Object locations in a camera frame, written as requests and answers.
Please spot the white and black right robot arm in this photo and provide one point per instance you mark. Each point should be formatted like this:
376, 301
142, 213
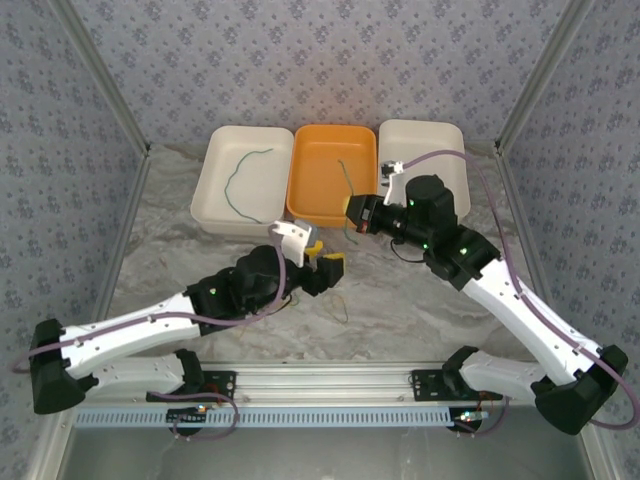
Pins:
525, 310

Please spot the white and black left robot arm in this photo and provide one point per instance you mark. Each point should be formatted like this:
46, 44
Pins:
125, 325

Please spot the orange plastic tray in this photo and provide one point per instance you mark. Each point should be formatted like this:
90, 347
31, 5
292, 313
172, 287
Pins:
320, 170

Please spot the white plastic tray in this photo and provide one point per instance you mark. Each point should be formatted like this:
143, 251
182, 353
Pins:
260, 185
425, 135

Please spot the small black circuit board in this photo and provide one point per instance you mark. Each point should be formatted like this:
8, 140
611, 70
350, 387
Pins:
187, 416
470, 419

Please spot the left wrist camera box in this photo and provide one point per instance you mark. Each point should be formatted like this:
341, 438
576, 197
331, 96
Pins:
292, 235

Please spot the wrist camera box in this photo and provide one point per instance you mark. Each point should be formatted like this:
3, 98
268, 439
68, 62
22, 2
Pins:
395, 180
292, 235

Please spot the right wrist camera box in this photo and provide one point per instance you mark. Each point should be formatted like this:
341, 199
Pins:
395, 180

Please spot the aluminium frame side bar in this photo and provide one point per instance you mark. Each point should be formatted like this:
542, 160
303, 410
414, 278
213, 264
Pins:
520, 215
125, 225

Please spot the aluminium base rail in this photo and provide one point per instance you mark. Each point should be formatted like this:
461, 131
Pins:
325, 380

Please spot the aluminium frame post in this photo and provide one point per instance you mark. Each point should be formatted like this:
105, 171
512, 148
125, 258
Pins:
540, 75
105, 80

